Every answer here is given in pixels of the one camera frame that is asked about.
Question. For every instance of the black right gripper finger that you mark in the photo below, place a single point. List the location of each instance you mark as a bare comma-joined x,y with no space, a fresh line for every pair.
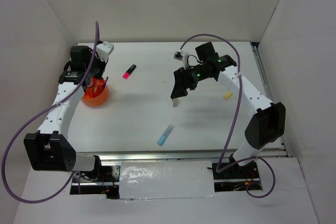
179,89
193,85

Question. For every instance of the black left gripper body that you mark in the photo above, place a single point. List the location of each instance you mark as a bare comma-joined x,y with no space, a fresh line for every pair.
98,67

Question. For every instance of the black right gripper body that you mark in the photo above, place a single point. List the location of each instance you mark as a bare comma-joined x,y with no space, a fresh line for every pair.
196,74

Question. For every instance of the pink highlighter black cap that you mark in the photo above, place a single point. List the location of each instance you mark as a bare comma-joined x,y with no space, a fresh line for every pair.
129,71

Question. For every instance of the light blue highlighter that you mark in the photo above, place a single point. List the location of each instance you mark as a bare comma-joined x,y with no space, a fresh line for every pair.
165,134

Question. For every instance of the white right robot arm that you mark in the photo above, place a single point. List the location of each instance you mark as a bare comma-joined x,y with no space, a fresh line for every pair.
267,123

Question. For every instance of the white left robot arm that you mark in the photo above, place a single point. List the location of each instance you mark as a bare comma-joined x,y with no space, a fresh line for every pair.
48,149

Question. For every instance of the white and yellow eraser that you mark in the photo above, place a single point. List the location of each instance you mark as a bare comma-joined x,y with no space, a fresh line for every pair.
175,102

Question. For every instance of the pink eraser in container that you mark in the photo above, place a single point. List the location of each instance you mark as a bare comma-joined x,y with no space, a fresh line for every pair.
91,84

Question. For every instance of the orange round organizer container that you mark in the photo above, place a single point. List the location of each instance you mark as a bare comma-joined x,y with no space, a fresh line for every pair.
98,99

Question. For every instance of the yellow highlighter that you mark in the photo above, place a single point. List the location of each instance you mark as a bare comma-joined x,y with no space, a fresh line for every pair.
228,95

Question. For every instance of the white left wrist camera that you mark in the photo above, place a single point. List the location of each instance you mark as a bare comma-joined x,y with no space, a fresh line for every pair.
104,50

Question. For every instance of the aluminium right side rail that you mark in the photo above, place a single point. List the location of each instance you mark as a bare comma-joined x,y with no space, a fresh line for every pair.
267,87

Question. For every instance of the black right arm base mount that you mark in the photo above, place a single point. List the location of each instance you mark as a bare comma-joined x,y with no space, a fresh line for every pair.
249,171

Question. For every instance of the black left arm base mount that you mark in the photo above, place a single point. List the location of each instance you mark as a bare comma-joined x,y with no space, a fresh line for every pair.
99,173

